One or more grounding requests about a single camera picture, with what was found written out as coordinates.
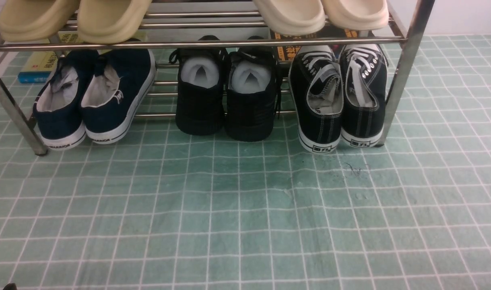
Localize black canvas sneaker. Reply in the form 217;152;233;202
288;45;344;153
339;44;388;148

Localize silver metal shoe rack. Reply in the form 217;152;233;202
0;0;435;156

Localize left black mesh sneaker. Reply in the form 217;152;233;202
169;47;228;136

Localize black mesh sneaker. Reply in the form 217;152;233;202
225;46;283;143
169;47;228;136

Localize right black mesh sneaker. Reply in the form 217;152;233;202
225;46;283;143

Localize black and orange book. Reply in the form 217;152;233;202
270;25;360;61

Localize green checkered floor cloth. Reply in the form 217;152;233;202
0;35;491;290

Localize left cream foam slipper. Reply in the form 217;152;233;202
253;0;326;35

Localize cream foam slipper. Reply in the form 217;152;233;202
321;0;389;31
253;0;326;35

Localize right navy canvas shoe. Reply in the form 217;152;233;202
80;48;157;145

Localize navy canvas shoe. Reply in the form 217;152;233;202
80;48;157;145
33;50;99;151

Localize right cream foam slipper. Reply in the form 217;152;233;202
321;0;389;31

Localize beige foam slipper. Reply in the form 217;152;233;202
77;0;152;44
0;0;80;42

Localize left navy canvas shoe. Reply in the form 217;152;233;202
33;50;99;151

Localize yellow and blue book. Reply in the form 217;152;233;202
17;32;83;84

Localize left beige foam slipper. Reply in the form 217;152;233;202
0;0;80;42

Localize black object at corner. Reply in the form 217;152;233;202
2;283;18;290

